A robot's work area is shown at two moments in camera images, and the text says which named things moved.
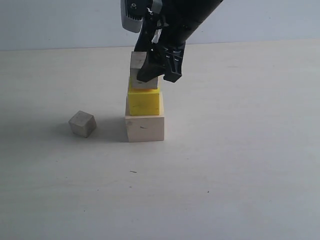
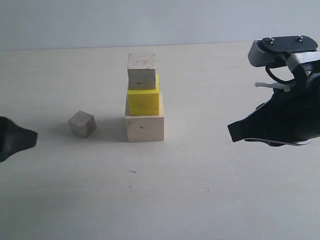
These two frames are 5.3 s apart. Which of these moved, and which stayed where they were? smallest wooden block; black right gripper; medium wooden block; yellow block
Moved: black right gripper
Stayed: smallest wooden block; medium wooden block; yellow block
